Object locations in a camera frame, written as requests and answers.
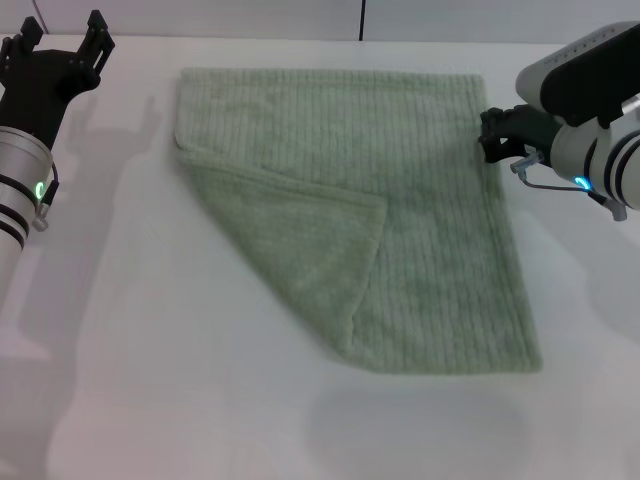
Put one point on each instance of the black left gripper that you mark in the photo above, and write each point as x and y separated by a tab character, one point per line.
35	90

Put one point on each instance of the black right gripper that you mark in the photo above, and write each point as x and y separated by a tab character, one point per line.
535	125

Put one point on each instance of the pale green ribbed towel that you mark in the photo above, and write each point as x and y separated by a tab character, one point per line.
350	150

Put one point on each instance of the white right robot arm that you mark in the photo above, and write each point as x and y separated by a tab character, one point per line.
615	165

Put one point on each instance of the right wrist camera housing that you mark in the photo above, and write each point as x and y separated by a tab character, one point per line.
575	75

